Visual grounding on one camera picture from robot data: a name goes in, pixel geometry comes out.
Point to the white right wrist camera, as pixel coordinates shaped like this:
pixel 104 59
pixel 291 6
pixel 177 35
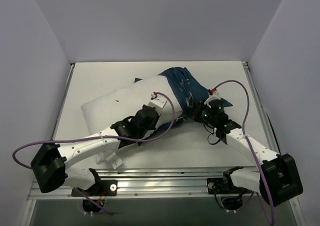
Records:
pixel 213 94

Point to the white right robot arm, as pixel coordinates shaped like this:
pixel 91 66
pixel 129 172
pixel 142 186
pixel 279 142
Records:
pixel 276 177

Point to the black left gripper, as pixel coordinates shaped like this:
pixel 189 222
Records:
pixel 152 110

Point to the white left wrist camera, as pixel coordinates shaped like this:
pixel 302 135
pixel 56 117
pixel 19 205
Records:
pixel 157 102

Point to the aluminium front rail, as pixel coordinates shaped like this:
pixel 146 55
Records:
pixel 161 183

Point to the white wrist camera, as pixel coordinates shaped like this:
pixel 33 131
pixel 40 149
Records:
pixel 157 102
pixel 213 94

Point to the aluminium right side rail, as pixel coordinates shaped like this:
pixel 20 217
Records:
pixel 265 121

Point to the aluminium left side rail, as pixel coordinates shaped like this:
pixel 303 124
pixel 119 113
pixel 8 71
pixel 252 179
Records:
pixel 65 92

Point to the blue embroidered pillowcase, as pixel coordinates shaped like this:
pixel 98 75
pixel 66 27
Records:
pixel 177 83

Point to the aluminium rail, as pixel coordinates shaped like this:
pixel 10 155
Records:
pixel 161 183
pixel 65 92
pixel 265 121

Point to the white pillow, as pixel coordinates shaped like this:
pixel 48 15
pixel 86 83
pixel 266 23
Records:
pixel 112 107

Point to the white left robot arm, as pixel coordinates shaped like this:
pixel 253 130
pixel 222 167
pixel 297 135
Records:
pixel 53 163

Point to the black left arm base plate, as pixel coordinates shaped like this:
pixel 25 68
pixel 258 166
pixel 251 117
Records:
pixel 101 187

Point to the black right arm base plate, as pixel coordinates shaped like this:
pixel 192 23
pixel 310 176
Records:
pixel 217 185

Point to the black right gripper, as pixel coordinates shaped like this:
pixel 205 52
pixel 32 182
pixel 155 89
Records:
pixel 196 111

